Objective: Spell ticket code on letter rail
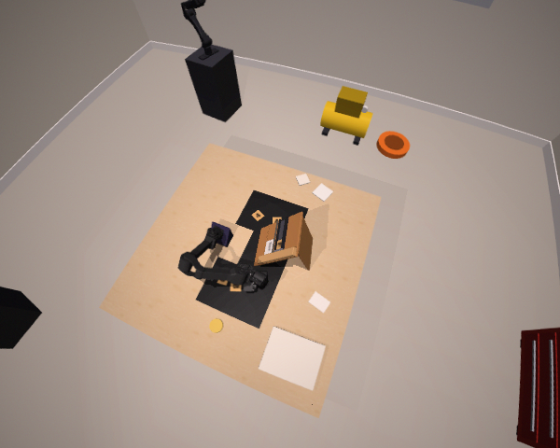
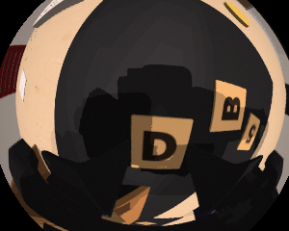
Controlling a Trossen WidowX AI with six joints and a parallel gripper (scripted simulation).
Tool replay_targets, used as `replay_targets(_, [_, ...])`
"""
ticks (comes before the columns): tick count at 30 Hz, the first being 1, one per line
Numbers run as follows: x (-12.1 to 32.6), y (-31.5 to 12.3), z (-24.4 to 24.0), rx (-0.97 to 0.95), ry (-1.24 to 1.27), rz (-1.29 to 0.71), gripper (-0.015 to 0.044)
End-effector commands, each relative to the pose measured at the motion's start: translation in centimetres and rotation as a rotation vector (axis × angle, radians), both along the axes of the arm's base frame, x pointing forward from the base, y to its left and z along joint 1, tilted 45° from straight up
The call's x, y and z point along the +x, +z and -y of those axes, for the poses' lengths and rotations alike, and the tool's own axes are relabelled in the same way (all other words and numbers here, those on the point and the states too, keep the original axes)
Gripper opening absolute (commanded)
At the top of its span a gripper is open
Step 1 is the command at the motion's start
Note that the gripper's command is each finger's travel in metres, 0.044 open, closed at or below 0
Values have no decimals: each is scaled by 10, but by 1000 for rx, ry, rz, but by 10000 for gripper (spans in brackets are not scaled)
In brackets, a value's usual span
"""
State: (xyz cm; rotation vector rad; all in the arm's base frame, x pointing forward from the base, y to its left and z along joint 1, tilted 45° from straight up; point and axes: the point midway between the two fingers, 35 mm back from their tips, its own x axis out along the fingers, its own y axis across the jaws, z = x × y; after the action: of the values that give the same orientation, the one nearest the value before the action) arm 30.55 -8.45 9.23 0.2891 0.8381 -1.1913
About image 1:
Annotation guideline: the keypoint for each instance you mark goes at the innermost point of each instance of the yellow flat disc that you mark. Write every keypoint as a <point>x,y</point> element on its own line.
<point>216,325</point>

